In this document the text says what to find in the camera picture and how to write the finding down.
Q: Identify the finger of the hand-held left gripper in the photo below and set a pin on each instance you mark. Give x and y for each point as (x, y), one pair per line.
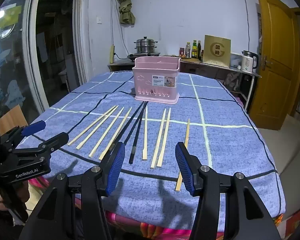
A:
(33, 128)
(57, 138)

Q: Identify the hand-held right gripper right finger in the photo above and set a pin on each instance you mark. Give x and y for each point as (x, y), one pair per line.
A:
(183, 165)

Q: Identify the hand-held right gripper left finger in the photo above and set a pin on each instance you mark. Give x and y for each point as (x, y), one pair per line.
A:
(116, 165)

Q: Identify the pink plastic utensil basket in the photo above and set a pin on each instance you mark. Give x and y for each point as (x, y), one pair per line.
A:
(145, 80)

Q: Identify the blue checked tablecloth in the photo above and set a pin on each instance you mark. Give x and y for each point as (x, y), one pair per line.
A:
(227, 142)

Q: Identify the pink striped cloth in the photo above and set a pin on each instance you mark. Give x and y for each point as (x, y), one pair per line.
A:
(145, 230)

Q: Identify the glass door with cartoon stickers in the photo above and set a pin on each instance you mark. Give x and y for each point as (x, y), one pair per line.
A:
(12, 55)

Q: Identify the hanging pale garment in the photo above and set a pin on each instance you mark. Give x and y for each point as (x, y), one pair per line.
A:
(42, 47)

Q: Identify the pale pink cloth bag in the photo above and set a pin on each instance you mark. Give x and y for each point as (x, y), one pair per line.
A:
(231, 80)

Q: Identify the yellowed power strip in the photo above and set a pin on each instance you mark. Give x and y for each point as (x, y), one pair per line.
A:
(112, 55)

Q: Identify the wooden cutting board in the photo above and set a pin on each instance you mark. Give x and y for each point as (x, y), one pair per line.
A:
(193, 59)

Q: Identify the beige flat board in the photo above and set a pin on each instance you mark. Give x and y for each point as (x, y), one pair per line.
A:
(290, 150)

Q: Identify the black induction cooktop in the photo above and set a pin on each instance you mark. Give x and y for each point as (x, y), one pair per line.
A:
(140, 55)

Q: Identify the metal counter shelf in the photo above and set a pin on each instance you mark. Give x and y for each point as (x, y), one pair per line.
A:
(252, 74)

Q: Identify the red sauce jar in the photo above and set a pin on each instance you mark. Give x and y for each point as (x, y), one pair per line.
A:
(182, 51)

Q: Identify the dark glass bottle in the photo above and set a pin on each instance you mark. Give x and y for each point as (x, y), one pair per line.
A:
(199, 51)

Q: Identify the clear plastic bottle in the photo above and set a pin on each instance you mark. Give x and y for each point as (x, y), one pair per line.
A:
(187, 50)

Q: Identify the green oil bottle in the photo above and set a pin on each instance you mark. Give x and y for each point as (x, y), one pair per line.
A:
(194, 50)

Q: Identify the translucent plastic box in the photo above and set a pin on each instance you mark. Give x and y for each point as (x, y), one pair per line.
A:
(236, 60)

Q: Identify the golden gift box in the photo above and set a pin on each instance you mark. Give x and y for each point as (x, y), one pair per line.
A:
(216, 51)

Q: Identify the white electric kettle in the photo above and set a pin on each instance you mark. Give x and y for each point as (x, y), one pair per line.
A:
(246, 62)

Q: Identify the stainless steel steamer pot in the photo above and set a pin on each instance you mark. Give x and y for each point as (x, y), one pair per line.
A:
(143, 45)

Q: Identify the knotted green cloth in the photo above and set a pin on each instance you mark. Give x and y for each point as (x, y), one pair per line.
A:
(126, 12)

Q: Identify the yellow wooden door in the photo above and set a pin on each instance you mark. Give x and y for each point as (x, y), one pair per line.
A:
(277, 55)

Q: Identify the white door frame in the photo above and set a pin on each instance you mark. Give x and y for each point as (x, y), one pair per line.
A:
(30, 55)

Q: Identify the white wall switch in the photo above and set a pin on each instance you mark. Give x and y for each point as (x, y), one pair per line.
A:
(99, 20)

